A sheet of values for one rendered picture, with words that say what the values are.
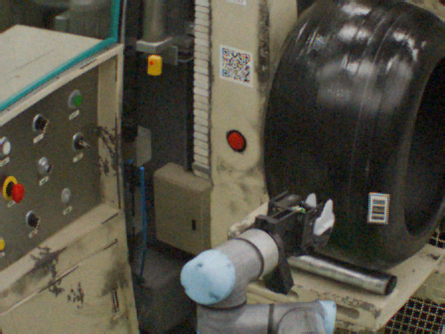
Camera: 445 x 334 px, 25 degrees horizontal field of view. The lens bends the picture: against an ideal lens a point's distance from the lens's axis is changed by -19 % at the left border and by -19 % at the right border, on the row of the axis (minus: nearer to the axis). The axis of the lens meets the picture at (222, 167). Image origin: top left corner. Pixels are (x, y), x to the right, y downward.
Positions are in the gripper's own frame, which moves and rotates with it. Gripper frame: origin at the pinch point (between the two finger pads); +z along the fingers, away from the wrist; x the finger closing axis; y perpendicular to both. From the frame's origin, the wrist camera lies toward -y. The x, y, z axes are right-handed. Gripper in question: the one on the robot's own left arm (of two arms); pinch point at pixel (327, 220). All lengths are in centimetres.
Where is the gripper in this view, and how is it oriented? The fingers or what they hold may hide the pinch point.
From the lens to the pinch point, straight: 195.3
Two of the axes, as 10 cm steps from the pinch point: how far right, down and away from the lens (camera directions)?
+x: -8.0, -2.9, 5.2
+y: 0.7, -9.2, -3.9
